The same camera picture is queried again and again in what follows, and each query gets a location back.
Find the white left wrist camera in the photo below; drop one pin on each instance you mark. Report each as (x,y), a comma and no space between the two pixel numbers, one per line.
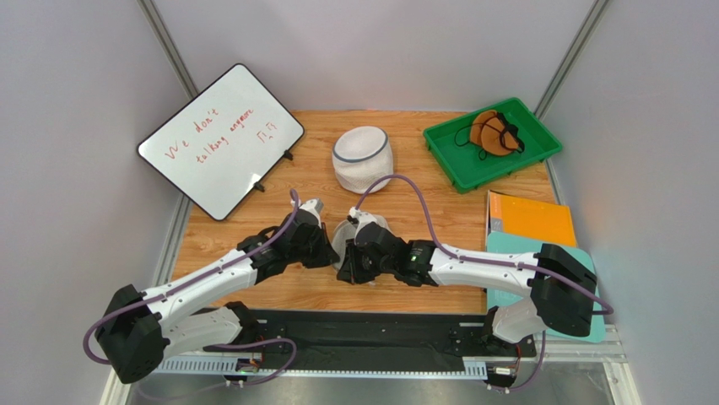
(309,212)

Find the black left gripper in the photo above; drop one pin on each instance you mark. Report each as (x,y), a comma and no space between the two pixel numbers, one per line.
(325,256)

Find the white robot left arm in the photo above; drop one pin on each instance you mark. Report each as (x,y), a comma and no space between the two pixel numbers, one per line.
(142,328)

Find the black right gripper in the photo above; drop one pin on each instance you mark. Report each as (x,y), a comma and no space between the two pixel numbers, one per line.
(357,258)

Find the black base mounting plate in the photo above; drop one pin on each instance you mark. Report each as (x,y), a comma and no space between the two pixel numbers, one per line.
(369,341)

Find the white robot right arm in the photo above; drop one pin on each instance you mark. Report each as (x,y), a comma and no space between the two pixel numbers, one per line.
(554,289)

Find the green plastic tray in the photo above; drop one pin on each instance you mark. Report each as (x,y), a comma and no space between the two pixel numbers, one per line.
(462,165)

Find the orange clip file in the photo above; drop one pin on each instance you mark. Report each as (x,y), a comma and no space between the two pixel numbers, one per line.
(529,218)

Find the beige-trimmed white mesh bag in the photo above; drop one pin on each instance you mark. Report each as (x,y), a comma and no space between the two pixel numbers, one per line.
(340,237)

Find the whiteboard with red writing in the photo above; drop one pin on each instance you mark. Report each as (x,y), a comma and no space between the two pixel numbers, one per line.
(220,145)

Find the brown cloth with black strap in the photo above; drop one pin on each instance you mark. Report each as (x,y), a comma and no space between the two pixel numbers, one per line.
(492,135)

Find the blue-trimmed white mesh bag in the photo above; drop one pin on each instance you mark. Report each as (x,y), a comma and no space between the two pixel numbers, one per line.
(362,156)

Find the teal folder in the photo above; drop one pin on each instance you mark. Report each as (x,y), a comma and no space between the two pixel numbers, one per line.
(498,242)

